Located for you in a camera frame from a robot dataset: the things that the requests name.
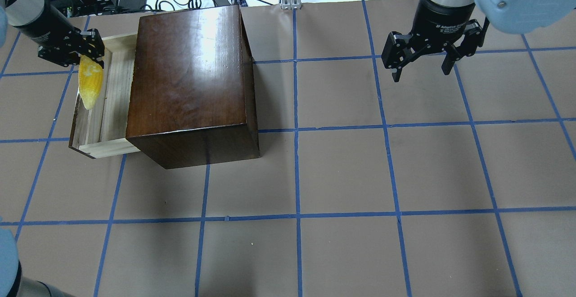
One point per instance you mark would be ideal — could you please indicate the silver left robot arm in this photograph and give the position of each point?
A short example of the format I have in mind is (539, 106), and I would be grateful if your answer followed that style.
(38, 20)

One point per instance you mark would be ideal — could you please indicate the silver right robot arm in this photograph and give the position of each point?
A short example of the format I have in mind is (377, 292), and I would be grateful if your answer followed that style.
(515, 16)

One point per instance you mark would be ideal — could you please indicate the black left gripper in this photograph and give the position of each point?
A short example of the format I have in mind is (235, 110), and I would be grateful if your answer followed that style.
(43, 24)

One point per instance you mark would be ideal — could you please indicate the light wood drawer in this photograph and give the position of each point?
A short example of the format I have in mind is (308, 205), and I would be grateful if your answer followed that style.
(101, 131)

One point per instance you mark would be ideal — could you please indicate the yellow corn cob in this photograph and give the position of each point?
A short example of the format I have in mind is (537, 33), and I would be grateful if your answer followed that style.
(90, 79)

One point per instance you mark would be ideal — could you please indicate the dark brown wooden cabinet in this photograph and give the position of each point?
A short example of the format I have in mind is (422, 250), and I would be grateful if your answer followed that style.
(193, 97)

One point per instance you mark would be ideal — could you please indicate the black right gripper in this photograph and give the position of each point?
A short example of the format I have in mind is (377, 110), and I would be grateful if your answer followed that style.
(442, 24)

